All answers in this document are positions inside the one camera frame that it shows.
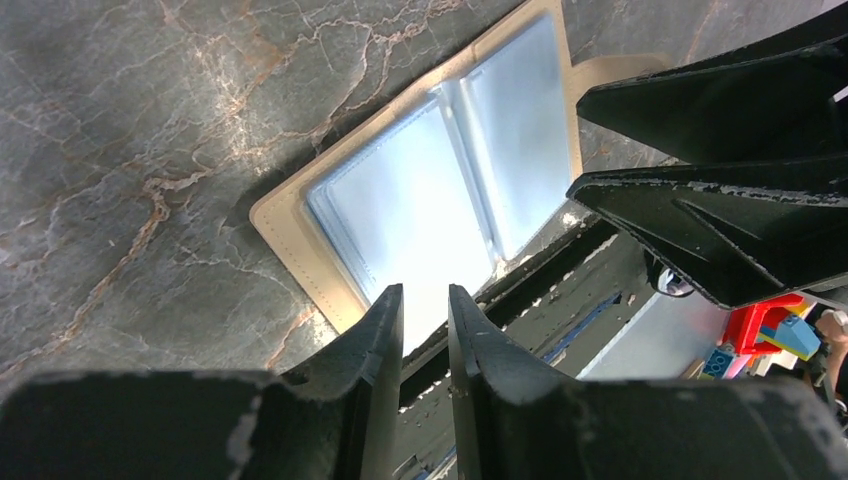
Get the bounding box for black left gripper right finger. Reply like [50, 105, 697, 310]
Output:
[448, 284, 847, 479]

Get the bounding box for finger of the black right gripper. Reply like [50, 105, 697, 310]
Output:
[567, 154, 847, 309]
[577, 4, 847, 164]

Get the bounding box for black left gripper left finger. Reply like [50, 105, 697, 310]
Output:
[1, 284, 404, 479]

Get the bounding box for beige leather card holder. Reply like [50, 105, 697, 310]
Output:
[250, 1, 671, 353]

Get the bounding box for colourful toy bricks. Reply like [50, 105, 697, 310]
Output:
[685, 294, 821, 380]

